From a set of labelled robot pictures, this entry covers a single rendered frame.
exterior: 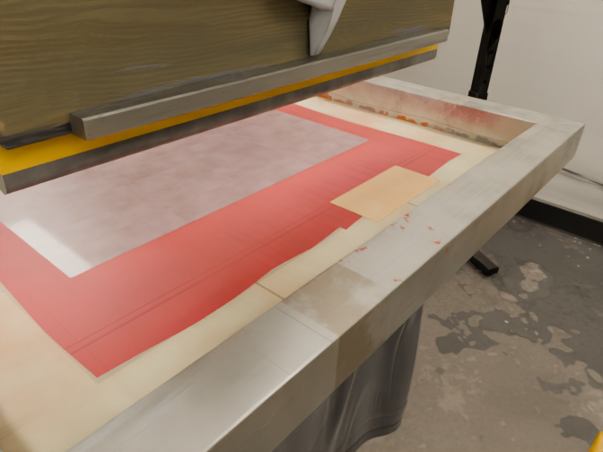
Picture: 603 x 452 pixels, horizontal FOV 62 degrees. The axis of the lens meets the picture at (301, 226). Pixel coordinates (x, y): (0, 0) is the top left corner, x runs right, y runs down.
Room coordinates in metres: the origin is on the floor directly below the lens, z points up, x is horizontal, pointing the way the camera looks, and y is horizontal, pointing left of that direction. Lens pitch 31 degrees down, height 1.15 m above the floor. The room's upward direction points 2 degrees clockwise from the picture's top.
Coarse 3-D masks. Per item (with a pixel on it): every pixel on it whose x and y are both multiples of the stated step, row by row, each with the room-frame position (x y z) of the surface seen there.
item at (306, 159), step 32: (224, 128) 0.53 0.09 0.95; (256, 128) 0.54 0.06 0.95; (288, 128) 0.54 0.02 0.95; (320, 128) 0.54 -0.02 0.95; (352, 128) 0.55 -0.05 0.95; (192, 160) 0.44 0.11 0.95; (224, 160) 0.45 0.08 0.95; (256, 160) 0.45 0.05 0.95; (288, 160) 0.45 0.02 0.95; (320, 160) 0.46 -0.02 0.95; (352, 160) 0.46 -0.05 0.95; (384, 160) 0.46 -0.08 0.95; (416, 160) 0.47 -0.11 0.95; (448, 160) 0.47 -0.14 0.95; (288, 192) 0.38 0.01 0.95; (320, 192) 0.39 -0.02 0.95; (352, 224) 0.33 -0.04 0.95
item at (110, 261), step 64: (0, 192) 0.36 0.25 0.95; (64, 192) 0.37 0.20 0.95; (128, 192) 0.37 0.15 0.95; (192, 192) 0.38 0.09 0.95; (256, 192) 0.38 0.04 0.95; (0, 256) 0.27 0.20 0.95; (64, 256) 0.28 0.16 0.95; (128, 256) 0.28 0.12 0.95; (192, 256) 0.28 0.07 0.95; (256, 256) 0.29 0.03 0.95; (64, 320) 0.21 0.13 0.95; (128, 320) 0.22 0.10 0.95; (192, 320) 0.22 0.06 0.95
